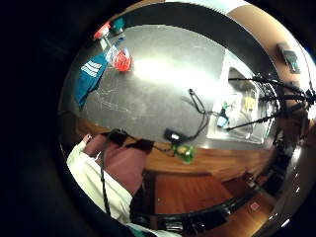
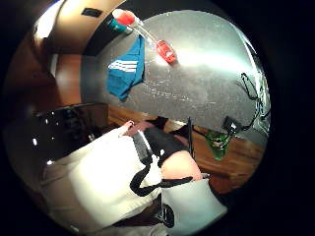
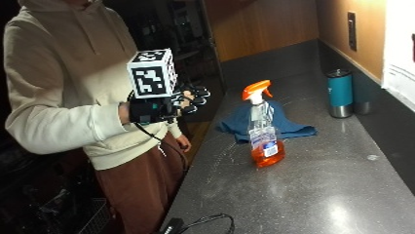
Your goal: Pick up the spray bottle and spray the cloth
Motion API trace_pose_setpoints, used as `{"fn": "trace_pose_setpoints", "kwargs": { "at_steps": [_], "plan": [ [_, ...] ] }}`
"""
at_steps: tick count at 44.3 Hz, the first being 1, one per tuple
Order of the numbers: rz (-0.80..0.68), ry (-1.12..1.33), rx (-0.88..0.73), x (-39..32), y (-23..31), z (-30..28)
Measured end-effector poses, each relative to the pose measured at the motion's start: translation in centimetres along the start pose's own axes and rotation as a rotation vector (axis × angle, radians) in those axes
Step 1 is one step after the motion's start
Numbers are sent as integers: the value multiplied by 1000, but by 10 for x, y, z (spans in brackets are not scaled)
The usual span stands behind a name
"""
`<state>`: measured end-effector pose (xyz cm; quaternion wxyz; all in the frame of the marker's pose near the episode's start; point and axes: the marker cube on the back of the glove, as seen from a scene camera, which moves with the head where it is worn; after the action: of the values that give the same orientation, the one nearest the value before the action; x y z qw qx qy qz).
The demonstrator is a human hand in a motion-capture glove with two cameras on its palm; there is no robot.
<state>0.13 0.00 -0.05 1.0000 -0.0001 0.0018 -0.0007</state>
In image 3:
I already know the orange spray bottle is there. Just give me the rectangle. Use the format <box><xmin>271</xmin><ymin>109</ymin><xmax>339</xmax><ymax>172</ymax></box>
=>
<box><xmin>241</xmin><ymin>79</ymin><xmax>286</xmax><ymax>169</ymax></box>

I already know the black wire basket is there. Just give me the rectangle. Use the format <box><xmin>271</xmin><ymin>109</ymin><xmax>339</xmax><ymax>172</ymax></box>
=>
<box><xmin>69</xmin><ymin>197</ymin><xmax>113</xmax><ymax>234</ymax></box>

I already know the the person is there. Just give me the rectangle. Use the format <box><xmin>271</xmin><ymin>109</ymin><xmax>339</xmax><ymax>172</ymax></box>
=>
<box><xmin>2</xmin><ymin>0</ymin><xmax>193</xmax><ymax>234</ymax></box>

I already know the teal steel tumbler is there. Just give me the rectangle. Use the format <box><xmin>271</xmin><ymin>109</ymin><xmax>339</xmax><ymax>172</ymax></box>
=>
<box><xmin>324</xmin><ymin>68</ymin><xmax>355</xmax><ymax>119</ymax></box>

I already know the blue cloth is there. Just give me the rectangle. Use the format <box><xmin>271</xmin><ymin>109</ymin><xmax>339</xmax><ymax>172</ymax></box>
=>
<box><xmin>215</xmin><ymin>99</ymin><xmax>318</xmax><ymax>144</ymax></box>

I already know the white marker cube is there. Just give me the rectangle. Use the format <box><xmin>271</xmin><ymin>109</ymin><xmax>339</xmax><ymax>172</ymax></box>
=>
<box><xmin>126</xmin><ymin>48</ymin><xmax>179</xmax><ymax>99</ymax></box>

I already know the black adapter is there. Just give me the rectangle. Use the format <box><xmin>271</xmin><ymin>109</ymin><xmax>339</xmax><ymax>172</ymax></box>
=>
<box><xmin>159</xmin><ymin>217</ymin><xmax>183</xmax><ymax>234</ymax></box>

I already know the black glove cable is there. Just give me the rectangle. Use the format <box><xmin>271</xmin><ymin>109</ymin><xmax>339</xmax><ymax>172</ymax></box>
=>
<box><xmin>127</xmin><ymin>91</ymin><xmax>189</xmax><ymax>170</ymax></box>

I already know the black wall outlet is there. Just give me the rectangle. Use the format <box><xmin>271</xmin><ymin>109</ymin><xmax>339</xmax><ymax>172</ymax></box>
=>
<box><xmin>346</xmin><ymin>11</ymin><xmax>358</xmax><ymax>52</ymax></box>

